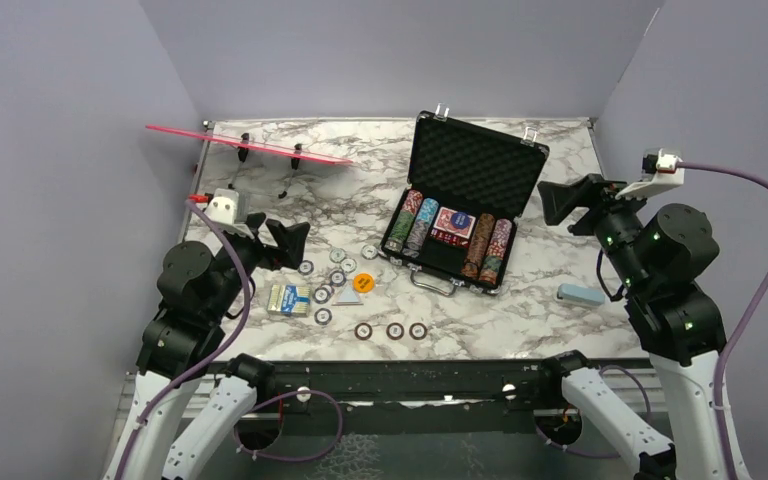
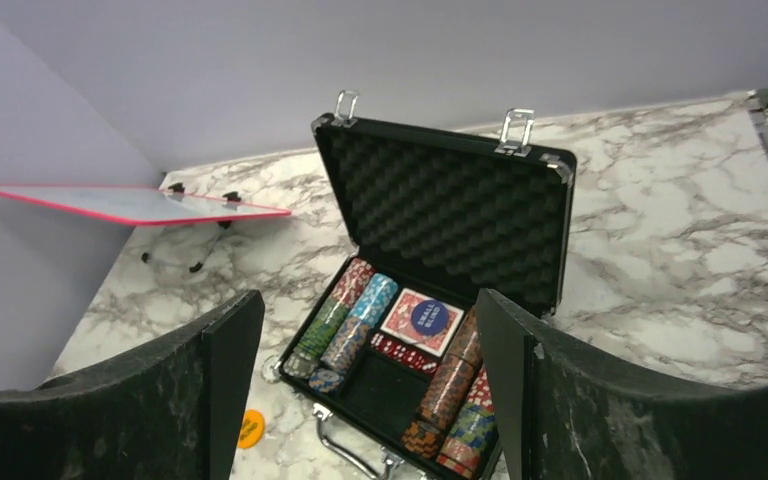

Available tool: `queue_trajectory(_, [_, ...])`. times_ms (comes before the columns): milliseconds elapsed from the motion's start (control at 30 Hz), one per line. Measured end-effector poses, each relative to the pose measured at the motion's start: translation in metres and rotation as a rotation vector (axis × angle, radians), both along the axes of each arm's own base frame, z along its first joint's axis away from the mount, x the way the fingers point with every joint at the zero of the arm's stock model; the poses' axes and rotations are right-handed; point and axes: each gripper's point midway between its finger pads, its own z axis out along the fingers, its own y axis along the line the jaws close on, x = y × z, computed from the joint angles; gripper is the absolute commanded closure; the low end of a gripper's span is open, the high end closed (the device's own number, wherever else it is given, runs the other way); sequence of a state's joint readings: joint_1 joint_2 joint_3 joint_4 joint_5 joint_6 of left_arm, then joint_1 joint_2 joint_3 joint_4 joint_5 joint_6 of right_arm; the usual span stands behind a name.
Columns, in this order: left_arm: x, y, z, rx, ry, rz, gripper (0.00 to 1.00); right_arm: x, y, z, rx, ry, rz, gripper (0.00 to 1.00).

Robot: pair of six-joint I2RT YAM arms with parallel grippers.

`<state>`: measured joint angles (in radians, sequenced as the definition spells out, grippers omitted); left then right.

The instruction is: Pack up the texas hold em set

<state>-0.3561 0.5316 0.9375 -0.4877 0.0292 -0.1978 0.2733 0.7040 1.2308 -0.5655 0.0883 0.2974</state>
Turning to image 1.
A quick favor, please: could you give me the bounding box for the blue small blind button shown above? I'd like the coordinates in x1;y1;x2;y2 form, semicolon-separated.
450;211;474;230

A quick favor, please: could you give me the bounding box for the chrome case handle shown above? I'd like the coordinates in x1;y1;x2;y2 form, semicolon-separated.
408;264;465;297

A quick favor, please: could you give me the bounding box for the red white chip stack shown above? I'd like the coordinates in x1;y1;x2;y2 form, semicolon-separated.
384;189;423;251

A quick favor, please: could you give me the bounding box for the pink acrylic sheet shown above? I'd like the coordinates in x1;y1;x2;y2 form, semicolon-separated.
145;125;353;165

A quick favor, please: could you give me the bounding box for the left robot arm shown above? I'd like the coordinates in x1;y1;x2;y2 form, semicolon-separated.
104;210;310;479

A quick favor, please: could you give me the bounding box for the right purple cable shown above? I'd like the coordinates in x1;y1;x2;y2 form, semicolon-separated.
675;162;768;480

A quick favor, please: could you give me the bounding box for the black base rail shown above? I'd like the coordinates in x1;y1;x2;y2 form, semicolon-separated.
234;359;564;445

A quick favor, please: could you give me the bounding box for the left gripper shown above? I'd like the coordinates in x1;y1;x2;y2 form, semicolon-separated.
208;212;311;320

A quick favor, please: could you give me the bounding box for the orange black chip stack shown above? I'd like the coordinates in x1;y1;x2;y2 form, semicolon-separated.
461;213;496;279

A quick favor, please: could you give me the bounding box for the orange big blind button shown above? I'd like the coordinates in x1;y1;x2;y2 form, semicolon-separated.
352;273;376;294

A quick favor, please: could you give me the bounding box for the blue yellow card deck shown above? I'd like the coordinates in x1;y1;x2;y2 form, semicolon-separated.
266;284;311;316

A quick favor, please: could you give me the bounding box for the light blue chip stack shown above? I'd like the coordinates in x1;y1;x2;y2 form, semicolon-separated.
402;198;440;258

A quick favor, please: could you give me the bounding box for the red playing card deck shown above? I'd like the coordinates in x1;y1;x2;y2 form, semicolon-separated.
432;207;477;240

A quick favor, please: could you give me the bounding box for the white one poker chip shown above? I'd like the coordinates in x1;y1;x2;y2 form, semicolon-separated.
340;258;357;274
329;247;347;264
361;244;379;260

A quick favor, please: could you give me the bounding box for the purple red chip stack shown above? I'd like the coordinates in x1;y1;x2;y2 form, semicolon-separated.
478;219;513;285

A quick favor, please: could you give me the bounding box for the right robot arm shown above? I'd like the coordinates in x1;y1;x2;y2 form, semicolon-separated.
536;174;749;479

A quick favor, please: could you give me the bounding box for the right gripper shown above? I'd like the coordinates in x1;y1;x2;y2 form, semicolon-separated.
538;170;657;291

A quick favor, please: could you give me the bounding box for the black poker chip case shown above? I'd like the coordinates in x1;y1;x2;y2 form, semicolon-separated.
380;111;550;295

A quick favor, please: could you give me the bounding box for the blue ten poker chip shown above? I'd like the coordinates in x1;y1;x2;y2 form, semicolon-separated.
297;260;315;276

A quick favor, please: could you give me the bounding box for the red dice row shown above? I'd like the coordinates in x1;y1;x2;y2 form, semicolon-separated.
430;229;470;248

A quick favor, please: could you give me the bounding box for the orange black poker chip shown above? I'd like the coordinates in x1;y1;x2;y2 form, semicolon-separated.
408;322;428;341
354;322;374;341
385;322;405;340

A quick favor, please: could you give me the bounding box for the metal wire stand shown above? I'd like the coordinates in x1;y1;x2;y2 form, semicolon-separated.
226;132;305;199

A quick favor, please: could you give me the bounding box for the light blue eraser block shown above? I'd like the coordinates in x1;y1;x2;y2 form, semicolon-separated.
556;283;606;307

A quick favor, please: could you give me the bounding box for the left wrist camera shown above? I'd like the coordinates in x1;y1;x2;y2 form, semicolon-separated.
205;188;254;239

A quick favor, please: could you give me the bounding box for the clear triangular dealer button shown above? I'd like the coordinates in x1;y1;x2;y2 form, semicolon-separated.
332;285;363;306

